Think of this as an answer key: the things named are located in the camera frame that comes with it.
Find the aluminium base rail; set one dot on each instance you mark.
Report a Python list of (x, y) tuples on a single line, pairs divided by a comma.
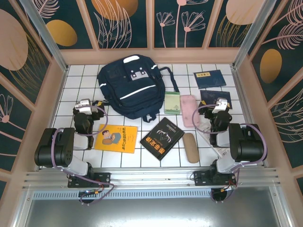
[(151, 176)]

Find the blue book small label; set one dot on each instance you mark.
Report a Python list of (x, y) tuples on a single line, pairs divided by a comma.
[(209, 79)]

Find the aluminium side rail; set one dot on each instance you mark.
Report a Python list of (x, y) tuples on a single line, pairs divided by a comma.
[(248, 111)]

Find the left black mount plate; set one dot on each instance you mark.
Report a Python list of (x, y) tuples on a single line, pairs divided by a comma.
[(104, 177)]

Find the black book white lettering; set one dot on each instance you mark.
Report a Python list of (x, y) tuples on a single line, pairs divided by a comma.
[(162, 139)]

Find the black mount plate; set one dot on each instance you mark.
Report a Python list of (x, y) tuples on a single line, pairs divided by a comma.
[(104, 177), (201, 178)]

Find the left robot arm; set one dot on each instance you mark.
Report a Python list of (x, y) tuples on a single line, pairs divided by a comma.
[(59, 151)]

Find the navy blue backpack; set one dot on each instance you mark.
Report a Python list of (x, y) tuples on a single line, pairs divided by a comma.
[(132, 89)]

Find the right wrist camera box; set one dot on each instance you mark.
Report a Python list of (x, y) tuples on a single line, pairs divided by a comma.
[(220, 104)]

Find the yellow cartoon cover book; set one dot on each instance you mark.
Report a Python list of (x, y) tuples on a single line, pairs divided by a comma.
[(116, 139)]

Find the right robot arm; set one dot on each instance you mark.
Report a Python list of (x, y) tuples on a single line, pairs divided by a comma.
[(248, 146)]

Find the aluminium frame post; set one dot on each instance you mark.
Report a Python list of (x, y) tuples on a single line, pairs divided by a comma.
[(255, 28), (42, 30)]

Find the blue book yellow label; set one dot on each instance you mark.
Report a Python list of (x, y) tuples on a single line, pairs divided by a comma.
[(210, 95)]

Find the pink pencil case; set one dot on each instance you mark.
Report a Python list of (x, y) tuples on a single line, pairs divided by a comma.
[(189, 111)]

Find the right black mount plate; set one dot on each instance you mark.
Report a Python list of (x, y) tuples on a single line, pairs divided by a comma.
[(201, 178)]

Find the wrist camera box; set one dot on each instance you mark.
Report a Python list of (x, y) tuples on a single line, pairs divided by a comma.
[(220, 104), (82, 106)]

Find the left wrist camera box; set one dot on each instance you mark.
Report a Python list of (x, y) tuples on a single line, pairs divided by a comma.
[(82, 106)]

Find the tan glasses case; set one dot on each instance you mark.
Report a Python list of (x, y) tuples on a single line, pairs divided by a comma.
[(190, 147)]

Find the green notebook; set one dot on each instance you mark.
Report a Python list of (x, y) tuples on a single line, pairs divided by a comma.
[(172, 102)]

